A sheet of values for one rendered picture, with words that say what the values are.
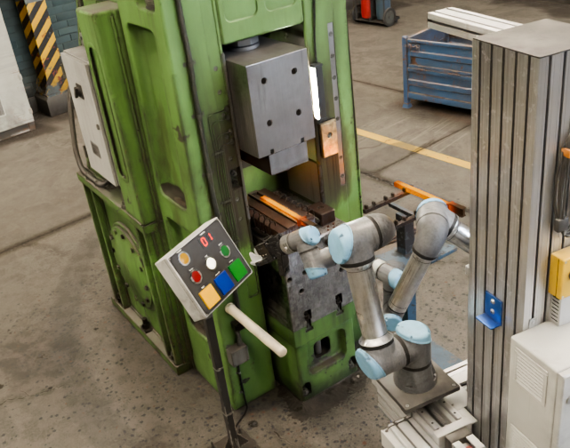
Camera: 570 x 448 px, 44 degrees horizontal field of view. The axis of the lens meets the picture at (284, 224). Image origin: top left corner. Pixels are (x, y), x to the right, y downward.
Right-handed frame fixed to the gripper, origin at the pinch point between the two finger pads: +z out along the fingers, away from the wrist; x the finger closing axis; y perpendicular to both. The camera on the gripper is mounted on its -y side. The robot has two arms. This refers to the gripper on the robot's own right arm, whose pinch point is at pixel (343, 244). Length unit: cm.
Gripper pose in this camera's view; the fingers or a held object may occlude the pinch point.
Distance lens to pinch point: 300.3
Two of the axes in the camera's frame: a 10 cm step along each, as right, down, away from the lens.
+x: 8.1, -3.6, 4.5
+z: -5.7, -3.4, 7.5
